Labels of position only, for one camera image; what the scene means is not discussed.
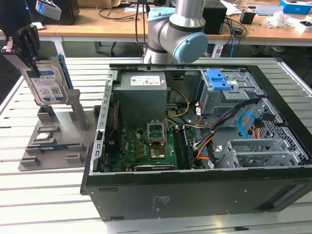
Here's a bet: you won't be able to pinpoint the yellow wires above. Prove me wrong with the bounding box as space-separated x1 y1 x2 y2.
167 87 191 118

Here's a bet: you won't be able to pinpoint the grey wire bundle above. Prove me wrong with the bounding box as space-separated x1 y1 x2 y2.
165 116 214 130

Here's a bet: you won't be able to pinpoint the blue plastic drive latch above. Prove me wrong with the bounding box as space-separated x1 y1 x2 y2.
206 69 232 91

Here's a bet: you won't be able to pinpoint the white box with black inlay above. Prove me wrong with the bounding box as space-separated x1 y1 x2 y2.
291 20 312 33

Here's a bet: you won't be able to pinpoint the small black box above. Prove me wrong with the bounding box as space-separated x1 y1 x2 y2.
240 11 256 24

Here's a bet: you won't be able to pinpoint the CPU socket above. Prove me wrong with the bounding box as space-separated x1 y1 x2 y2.
150 145 167 161

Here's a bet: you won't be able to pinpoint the wooden desk with white frame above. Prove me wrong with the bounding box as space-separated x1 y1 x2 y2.
0 4 312 58

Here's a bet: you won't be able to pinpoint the blue cardboard box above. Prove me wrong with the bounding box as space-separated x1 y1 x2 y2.
279 0 312 13

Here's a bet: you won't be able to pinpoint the RAM stick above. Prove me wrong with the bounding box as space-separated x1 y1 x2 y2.
40 144 69 151

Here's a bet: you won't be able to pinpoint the black PC case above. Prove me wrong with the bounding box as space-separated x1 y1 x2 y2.
80 57 312 221

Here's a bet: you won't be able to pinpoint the clear plastic bag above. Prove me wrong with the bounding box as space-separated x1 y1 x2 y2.
262 11 297 29

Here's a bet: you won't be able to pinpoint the metal socket cover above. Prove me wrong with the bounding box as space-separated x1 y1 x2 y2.
146 121 166 145

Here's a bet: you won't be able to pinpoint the orange wire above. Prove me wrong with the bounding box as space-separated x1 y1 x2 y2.
196 136 212 161

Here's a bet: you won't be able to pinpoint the power strip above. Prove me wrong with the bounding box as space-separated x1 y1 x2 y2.
207 45 224 59

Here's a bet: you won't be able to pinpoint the silver optical drive cage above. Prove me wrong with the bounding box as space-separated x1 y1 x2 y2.
196 69 265 128

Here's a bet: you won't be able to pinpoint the green motherboard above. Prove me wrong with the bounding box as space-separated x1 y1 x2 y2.
104 125 203 173

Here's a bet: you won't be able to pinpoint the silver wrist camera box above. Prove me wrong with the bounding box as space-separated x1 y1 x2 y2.
35 0 62 21

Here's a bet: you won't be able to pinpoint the RAM slot with white clips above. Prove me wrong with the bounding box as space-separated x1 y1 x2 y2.
184 128 195 168
176 126 187 170

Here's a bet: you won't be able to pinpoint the multicoloured power wire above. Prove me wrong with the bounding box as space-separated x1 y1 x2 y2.
252 116 268 139

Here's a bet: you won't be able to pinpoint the grey power supply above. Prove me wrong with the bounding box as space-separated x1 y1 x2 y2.
112 72 169 123

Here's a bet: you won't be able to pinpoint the silver CPU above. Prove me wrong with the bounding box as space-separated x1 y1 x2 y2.
36 133 54 142

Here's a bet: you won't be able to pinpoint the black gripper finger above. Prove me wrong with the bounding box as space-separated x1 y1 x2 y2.
17 24 41 78

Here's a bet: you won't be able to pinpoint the silver disk bay cage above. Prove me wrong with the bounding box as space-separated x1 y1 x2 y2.
223 138 305 169

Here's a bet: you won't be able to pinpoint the grey flat tray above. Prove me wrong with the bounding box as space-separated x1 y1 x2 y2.
254 5 285 17

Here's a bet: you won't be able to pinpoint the blue SATA wire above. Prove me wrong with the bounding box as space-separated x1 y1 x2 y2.
237 111 257 140

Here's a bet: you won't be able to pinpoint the black graphics card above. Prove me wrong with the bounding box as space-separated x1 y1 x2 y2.
133 164 176 172

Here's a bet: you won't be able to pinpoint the wire locking lever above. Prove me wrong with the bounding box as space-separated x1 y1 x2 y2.
163 119 169 146

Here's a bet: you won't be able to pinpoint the hard disk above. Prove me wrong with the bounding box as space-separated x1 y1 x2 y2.
1 36 73 107

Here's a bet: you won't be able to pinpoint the grey parts rack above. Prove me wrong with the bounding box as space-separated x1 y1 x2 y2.
19 89 101 173

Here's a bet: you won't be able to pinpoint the black tower box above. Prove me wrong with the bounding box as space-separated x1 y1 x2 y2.
203 6 228 35

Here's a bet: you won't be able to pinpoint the RAM slot with black clips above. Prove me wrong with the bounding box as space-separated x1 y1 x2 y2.
180 127 191 169
173 125 184 170

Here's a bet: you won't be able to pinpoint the black cable bundle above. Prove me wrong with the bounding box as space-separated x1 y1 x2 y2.
194 97 268 170

